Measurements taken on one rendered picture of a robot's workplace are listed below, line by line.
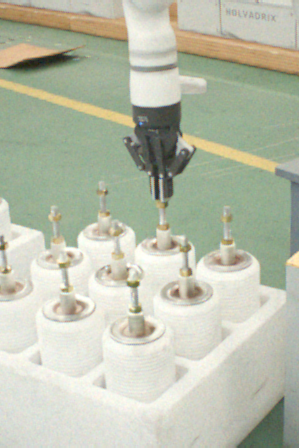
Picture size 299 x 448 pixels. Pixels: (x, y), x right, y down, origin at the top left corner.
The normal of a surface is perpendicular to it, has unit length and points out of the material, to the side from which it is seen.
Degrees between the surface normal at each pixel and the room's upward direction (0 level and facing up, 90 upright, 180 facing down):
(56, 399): 90
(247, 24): 90
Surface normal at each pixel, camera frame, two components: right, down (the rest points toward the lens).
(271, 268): -0.06, -0.92
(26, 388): -0.58, 0.36
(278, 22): -0.78, 0.29
